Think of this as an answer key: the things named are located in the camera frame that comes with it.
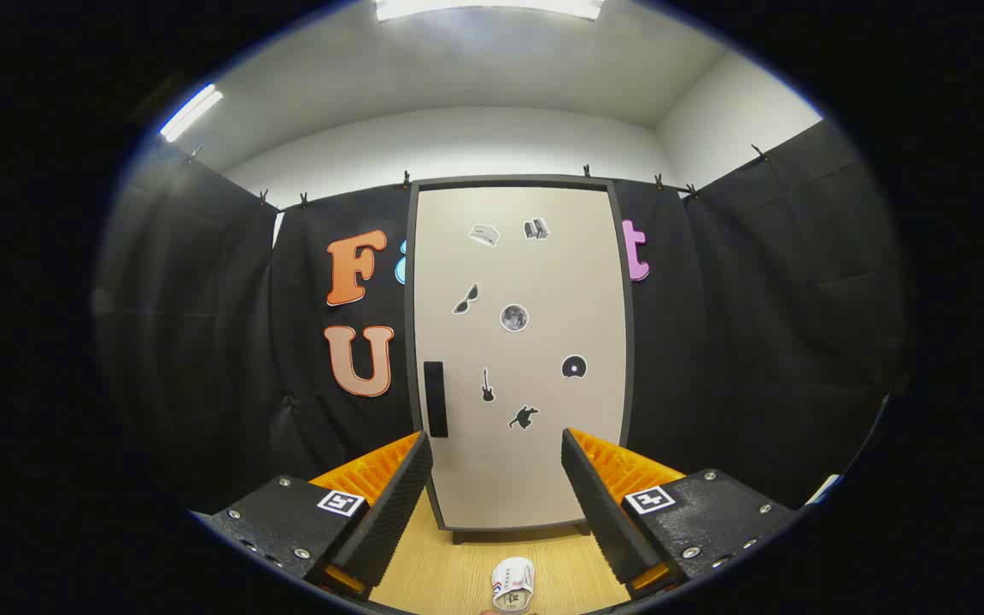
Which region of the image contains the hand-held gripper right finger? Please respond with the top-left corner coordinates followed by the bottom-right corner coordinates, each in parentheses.
top-left (560, 427), bottom-right (800, 599)

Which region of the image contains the dark grey shoe cabinet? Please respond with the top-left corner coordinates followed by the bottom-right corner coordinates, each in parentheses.
top-left (405, 175), bottom-right (636, 545)

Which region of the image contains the black door handle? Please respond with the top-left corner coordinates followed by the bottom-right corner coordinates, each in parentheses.
top-left (424, 361), bottom-right (448, 438)

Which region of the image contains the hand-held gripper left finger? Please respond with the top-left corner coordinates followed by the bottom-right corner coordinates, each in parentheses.
top-left (189, 430), bottom-right (435, 599)

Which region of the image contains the beige shoe cabinet door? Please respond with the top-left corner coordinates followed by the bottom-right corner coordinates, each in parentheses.
top-left (413, 186), bottom-right (627, 530)

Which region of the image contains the wide ceiling light panel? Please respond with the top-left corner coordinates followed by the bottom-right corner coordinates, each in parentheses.
top-left (372, 0), bottom-right (604, 22)

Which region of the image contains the black backdrop cloth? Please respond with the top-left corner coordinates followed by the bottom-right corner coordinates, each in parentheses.
top-left (95, 120), bottom-right (907, 513)

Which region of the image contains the row of small cloth clips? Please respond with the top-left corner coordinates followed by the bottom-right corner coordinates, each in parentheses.
top-left (187, 143), bottom-right (770, 210)

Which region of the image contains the white canvas shoe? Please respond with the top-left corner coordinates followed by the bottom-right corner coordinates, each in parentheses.
top-left (492, 557), bottom-right (536, 614)

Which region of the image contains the narrow ceiling light strip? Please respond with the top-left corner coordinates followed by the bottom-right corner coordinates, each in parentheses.
top-left (159, 84), bottom-right (224, 143)

